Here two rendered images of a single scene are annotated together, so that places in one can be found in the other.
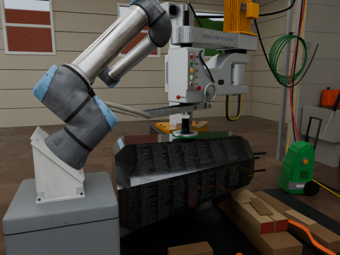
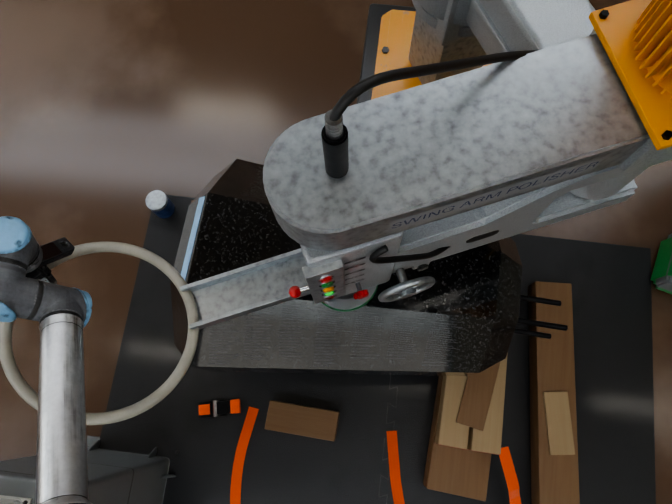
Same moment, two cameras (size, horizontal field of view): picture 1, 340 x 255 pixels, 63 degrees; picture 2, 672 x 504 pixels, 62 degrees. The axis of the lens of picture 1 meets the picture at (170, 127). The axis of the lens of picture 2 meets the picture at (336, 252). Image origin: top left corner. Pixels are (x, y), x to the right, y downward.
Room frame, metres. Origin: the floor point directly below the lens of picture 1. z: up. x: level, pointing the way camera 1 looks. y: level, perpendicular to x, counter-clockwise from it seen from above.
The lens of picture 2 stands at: (1.91, -0.31, 2.57)
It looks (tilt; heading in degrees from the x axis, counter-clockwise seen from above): 75 degrees down; 31
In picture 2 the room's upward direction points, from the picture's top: 6 degrees counter-clockwise
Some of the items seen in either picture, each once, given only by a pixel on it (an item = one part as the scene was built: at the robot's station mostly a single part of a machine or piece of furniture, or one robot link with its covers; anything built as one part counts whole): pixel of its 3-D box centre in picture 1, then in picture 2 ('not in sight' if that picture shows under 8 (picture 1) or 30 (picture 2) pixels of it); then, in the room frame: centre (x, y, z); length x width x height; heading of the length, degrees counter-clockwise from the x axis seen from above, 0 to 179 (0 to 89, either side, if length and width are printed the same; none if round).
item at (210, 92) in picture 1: (206, 92); (402, 276); (2.25, -0.30, 1.20); 0.15 x 0.10 x 0.15; 132
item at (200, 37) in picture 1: (214, 42); (516, 132); (2.49, -0.39, 1.62); 0.96 x 0.25 x 0.17; 132
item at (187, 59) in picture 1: (189, 70); (326, 282); (2.13, -0.15, 1.37); 0.08 x 0.03 x 0.28; 132
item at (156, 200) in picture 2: not in sight; (160, 204); (2.37, 0.91, 0.08); 0.10 x 0.10 x 0.13
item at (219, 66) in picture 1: (217, 79); (498, 192); (2.51, -0.43, 1.30); 0.74 x 0.23 x 0.49; 132
